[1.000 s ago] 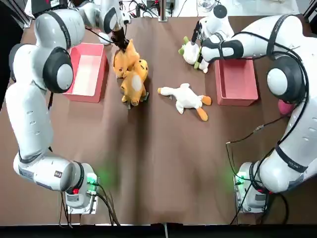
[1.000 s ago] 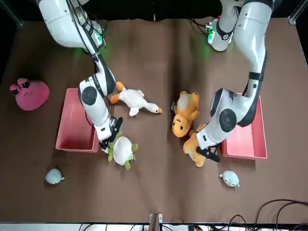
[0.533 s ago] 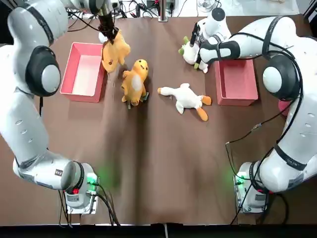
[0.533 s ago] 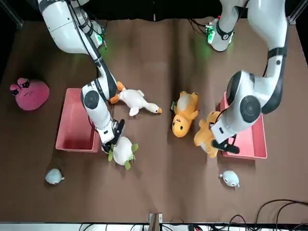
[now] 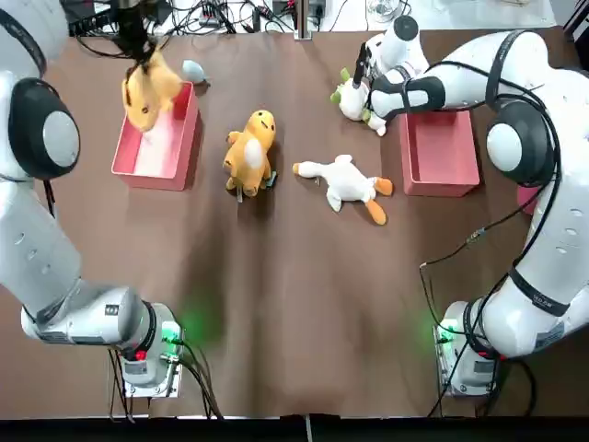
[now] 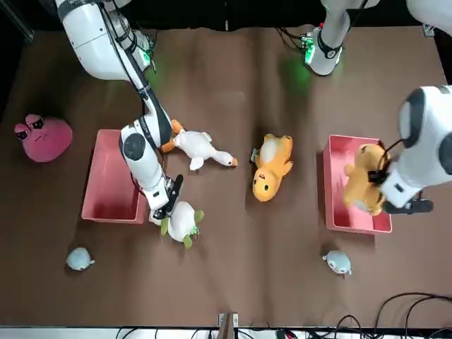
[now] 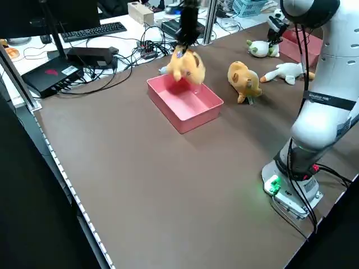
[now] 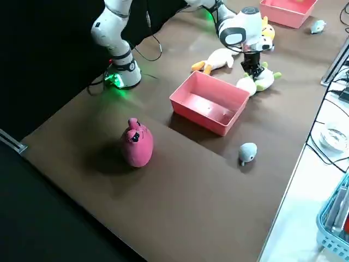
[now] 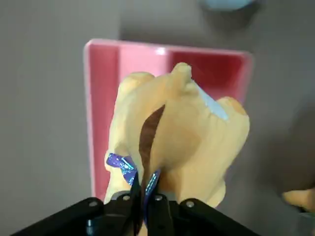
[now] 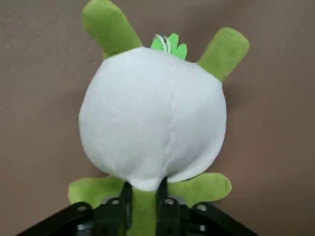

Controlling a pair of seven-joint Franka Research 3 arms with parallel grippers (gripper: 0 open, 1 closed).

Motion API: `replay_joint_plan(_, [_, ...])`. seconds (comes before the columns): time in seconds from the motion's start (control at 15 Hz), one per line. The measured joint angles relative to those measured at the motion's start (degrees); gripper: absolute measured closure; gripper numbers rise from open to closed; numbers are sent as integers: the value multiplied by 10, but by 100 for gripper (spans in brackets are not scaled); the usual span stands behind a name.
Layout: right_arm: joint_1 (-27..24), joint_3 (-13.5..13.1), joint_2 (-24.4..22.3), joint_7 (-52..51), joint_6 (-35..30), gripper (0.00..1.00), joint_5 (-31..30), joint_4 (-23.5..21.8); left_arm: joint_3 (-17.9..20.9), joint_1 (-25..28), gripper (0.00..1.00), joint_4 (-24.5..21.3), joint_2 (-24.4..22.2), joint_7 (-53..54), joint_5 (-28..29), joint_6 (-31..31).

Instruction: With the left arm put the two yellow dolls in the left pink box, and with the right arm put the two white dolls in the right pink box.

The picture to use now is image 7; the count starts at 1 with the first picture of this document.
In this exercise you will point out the black computer mouse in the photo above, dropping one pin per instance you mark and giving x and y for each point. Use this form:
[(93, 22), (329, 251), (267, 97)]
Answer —
[(45, 38)]

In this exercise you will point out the black flat device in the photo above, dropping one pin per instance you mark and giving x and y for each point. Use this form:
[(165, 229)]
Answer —
[(171, 26)]

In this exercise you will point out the blue plastic basket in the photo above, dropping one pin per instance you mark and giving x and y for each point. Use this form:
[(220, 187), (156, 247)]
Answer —
[(249, 8)]

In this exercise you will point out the small pale grey plush doll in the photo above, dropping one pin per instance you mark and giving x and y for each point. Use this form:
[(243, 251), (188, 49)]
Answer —
[(162, 70)]

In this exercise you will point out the pink plastic box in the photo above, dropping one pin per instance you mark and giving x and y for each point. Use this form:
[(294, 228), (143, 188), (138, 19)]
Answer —
[(196, 117), (291, 47)]

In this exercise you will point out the clear disc spindle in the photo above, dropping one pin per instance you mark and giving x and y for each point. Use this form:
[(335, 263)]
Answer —
[(229, 23)]

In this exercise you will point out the arm green base light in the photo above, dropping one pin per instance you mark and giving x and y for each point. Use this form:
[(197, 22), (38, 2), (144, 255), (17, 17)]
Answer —
[(273, 185)]

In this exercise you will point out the yellow plush doll cream tail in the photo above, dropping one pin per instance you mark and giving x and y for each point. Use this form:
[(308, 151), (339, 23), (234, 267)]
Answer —
[(242, 79)]

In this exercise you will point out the grey usb hub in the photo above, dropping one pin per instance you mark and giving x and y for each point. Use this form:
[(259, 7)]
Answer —
[(147, 50)]

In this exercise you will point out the black keyboard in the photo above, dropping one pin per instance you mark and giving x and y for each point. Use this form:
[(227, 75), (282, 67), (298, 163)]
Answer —
[(92, 31)]

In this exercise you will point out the wooden box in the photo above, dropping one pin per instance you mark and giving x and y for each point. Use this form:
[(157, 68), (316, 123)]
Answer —
[(141, 14)]

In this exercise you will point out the white duck plush doll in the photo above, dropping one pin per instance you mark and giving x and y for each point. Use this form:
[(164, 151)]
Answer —
[(289, 71)]

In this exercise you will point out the black box with red logo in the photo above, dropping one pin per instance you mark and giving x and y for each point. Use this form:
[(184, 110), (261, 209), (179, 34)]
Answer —
[(47, 77)]

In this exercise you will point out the black monitor stand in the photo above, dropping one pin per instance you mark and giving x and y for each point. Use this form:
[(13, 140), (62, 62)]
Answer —
[(56, 36)]

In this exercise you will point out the yellow plush doll purple tag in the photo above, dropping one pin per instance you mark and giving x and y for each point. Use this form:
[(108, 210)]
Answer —
[(188, 67)]

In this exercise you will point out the aluminium profile post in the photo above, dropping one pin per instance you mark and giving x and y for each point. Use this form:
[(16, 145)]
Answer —
[(16, 75), (209, 22)]

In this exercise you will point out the black computer monitor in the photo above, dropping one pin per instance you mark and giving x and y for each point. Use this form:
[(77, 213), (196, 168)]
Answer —
[(50, 14)]

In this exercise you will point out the black rectangular device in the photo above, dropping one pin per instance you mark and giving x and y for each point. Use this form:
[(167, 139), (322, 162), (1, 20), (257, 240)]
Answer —
[(89, 54)]

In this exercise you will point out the white and green plush doll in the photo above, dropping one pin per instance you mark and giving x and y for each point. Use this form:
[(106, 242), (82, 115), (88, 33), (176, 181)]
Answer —
[(261, 49)]

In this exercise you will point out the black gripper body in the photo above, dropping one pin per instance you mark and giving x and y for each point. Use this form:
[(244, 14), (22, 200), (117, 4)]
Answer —
[(279, 31), (189, 18)]

